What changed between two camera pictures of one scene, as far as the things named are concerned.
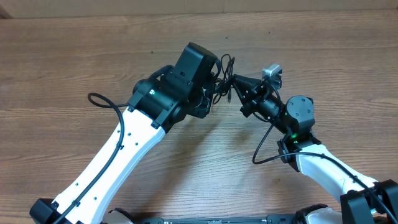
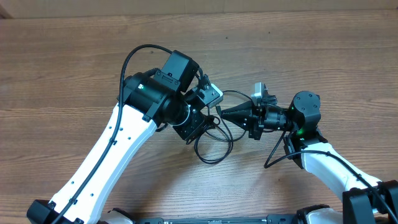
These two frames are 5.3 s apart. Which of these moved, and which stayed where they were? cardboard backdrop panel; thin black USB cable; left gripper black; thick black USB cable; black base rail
Moved: thick black USB cable; thin black USB cable; left gripper black
Stayed: black base rail; cardboard backdrop panel
